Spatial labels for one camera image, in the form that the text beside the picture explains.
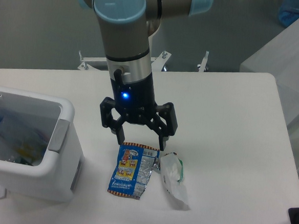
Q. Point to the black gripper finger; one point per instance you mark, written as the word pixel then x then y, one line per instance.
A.
pixel 108 121
pixel 163 122

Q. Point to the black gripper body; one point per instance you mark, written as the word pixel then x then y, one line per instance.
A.
pixel 135 100

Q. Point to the white plastic bag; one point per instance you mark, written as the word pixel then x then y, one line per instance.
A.
pixel 172 176

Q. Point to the blue snack wrapper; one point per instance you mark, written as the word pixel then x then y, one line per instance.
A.
pixel 135 164

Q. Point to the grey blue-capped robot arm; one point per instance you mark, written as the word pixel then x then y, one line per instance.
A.
pixel 125 38

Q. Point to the white open trash can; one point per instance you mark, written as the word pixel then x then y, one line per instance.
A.
pixel 40 152

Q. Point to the metal table clamp bolt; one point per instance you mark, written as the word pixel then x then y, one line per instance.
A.
pixel 203 66

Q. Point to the blue water bottle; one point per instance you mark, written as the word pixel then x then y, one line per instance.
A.
pixel 288 12

